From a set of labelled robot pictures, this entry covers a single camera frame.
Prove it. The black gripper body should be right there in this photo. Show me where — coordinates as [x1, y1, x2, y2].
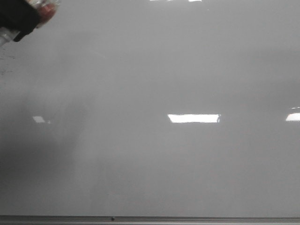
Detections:
[0, 0, 40, 42]

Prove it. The black whiteboard marker pen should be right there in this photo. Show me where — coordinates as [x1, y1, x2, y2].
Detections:
[0, 0, 60, 46]

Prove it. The white glossy whiteboard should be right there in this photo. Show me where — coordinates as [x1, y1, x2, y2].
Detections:
[0, 0, 300, 217]

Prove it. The grey aluminium whiteboard frame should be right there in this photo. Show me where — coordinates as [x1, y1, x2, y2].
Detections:
[0, 215, 300, 225]

